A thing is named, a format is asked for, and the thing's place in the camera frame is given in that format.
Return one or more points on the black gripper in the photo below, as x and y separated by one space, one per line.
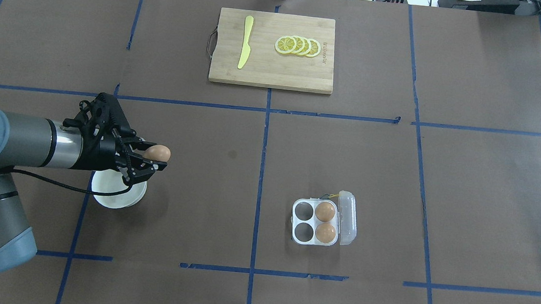
95 153

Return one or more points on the lemon slice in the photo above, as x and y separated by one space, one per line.
306 48
299 44
314 48
286 45

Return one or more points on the yellow plastic knife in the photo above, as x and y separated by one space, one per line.
245 48

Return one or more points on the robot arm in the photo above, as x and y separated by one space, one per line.
28 141

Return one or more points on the white bowl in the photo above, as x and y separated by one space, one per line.
109 189

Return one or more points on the clear plastic egg box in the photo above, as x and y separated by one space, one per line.
304 222

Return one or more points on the brown egg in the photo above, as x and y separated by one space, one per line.
326 233
157 153
325 211

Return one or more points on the wooden cutting board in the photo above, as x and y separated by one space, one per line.
266 68

